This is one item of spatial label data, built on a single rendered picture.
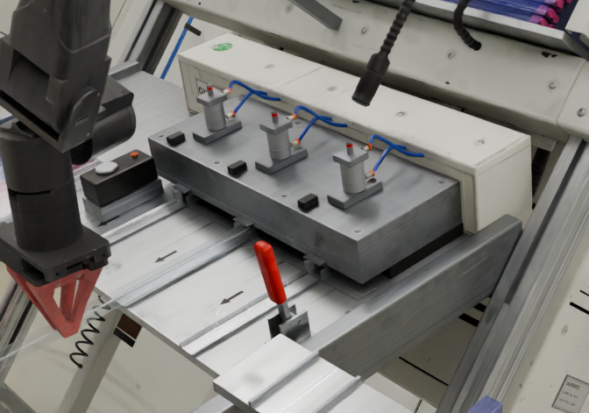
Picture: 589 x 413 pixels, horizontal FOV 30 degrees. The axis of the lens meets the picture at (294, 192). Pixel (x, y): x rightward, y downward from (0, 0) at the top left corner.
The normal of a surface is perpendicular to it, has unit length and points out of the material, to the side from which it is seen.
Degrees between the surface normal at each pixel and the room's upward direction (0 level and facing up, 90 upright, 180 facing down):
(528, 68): 90
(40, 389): 90
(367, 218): 44
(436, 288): 90
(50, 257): 38
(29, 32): 129
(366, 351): 90
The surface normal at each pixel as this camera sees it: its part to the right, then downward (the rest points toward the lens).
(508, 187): 0.64, 0.30
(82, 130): 0.78, 0.57
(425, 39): -0.63, -0.31
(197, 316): -0.13, -0.86
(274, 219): -0.76, 0.40
